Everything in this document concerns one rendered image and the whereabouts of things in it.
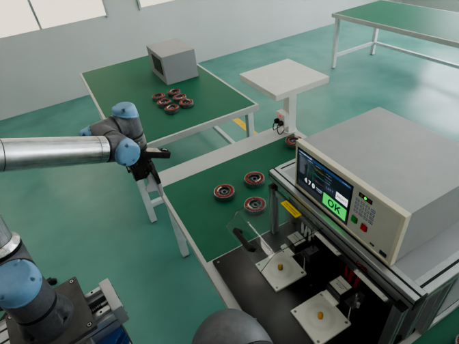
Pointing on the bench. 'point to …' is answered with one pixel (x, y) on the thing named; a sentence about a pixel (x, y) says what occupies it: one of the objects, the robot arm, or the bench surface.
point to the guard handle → (243, 240)
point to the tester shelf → (379, 267)
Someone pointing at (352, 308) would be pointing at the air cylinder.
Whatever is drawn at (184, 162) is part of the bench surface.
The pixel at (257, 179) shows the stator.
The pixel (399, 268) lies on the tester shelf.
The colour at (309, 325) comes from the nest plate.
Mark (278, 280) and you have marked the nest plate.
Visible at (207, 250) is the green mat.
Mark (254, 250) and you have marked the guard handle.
